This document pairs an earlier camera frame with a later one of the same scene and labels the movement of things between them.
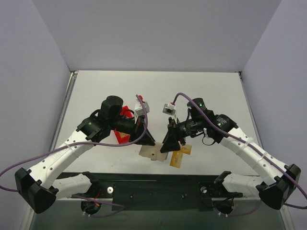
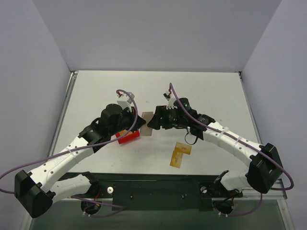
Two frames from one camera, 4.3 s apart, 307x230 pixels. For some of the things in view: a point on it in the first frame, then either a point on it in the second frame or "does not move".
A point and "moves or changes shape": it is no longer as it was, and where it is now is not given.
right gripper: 174,130 to 161,117
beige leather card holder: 153,152 moves or changes shape
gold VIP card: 176,159 does not move
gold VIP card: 185,149 does not move
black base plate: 158,193 does not move
